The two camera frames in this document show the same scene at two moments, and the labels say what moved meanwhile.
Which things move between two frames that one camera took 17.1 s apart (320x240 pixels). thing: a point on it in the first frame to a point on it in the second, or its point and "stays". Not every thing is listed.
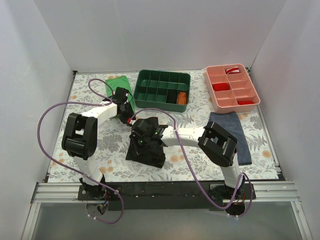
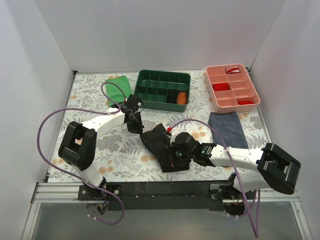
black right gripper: x=136 y=139 to x=172 y=154
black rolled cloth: x=171 y=96 stays
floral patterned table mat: x=138 y=145 stays
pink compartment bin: x=231 y=88 stays
